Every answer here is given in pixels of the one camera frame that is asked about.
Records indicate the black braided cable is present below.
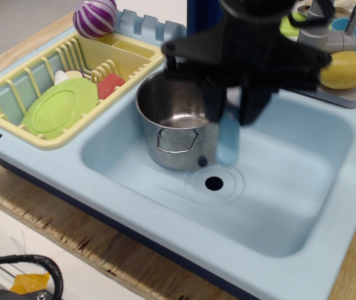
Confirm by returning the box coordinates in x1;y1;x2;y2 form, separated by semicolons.
0;254;64;300

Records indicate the blue handled white spoon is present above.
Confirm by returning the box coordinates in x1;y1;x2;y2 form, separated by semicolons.
216;87;241;166

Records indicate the dark blue plastic bin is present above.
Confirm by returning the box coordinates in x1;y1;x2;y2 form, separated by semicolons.
187;0;224;36

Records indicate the yellow toy potato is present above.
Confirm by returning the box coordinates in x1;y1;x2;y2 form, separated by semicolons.
320;51;356;90

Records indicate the yellow tape piece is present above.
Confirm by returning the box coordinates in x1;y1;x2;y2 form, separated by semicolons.
9;272;50;295

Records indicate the stainless steel pot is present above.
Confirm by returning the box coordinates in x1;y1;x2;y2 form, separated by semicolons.
136;69;219;171

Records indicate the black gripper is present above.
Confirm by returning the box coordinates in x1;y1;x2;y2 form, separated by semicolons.
161;15;332;126

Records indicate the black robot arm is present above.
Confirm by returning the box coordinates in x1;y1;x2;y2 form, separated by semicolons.
162;1;331;125

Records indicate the green plastic plate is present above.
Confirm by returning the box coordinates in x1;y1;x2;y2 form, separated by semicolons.
21;77;99;139

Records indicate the white purple toy slice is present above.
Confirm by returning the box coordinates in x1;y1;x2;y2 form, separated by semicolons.
54;69;85;85

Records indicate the purple striped toy onion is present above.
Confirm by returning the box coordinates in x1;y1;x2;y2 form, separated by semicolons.
72;0;117;39

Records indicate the red toy food block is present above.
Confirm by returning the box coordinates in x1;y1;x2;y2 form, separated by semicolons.
97;73;125;100

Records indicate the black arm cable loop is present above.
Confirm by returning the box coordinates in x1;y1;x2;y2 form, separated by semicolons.
287;0;337;29

